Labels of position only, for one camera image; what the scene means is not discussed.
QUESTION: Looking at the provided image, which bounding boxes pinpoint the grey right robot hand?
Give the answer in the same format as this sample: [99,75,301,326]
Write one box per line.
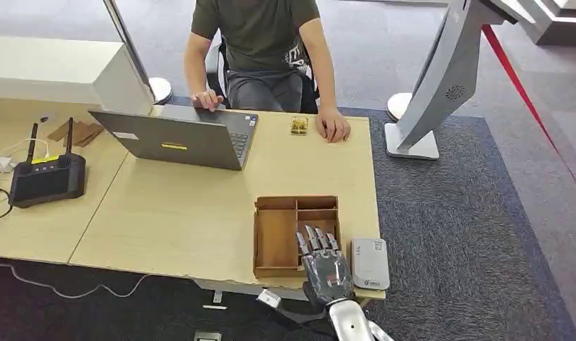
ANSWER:
[294,224,355,309]

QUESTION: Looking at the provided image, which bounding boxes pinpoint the person's left hand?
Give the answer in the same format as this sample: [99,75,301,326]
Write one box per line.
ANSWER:
[315,107,352,144]

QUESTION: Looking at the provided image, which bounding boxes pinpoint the person's right hand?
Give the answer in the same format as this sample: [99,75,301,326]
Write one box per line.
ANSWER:
[191,89,225,112]

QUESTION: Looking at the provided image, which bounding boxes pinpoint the black office chair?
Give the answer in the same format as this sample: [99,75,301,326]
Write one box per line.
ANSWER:
[205,41,320,115]

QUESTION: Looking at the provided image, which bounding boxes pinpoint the white card reader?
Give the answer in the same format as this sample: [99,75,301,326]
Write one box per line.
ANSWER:
[349,237,391,291]

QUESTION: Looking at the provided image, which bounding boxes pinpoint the grey laptop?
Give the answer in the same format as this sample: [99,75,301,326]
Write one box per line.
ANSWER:
[88,104,259,172]

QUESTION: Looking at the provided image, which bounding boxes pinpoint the wooden card box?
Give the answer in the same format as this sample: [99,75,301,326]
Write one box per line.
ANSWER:
[252,195,341,279]

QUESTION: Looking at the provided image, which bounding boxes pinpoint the round silver stanchion base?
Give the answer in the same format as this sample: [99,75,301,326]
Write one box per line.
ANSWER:
[387,92,413,122]

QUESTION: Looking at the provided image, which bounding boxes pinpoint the person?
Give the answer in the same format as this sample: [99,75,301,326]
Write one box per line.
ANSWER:
[184,0,352,144]

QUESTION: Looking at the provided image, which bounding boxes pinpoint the silver stanchion pole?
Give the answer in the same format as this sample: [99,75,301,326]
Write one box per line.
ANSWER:
[103,0,173,105]

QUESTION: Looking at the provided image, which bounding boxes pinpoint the grey kiosk stand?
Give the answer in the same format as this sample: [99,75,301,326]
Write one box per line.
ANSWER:
[384,0,519,161]

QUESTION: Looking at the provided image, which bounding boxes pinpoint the brown cardboard pieces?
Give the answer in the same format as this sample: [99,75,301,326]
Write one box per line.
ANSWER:
[48,121,105,148]

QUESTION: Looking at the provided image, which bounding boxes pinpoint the dark grey floor rug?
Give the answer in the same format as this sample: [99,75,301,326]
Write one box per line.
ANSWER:
[0,96,576,341]

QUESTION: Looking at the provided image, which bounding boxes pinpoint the white counter cabinet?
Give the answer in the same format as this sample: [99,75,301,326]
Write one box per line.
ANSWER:
[0,36,154,117]

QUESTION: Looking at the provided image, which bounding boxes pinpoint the black router with antennas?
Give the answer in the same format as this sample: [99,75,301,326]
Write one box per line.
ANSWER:
[9,117,87,209]

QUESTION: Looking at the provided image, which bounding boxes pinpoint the white display plinth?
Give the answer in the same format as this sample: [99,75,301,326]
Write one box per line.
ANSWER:
[516,0,576,47]

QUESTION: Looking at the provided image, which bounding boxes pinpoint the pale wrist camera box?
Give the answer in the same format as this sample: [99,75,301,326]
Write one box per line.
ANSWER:
[256,288,283,310]

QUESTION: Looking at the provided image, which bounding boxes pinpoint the white desk cable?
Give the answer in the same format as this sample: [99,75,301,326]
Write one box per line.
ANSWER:
[0,138,51,162]

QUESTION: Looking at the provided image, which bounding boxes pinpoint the black cable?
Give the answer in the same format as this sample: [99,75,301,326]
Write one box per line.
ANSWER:
[0,187,13,226]

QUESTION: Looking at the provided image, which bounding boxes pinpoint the white floor cable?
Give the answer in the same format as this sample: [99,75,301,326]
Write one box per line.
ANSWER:
[0,262,151,301]

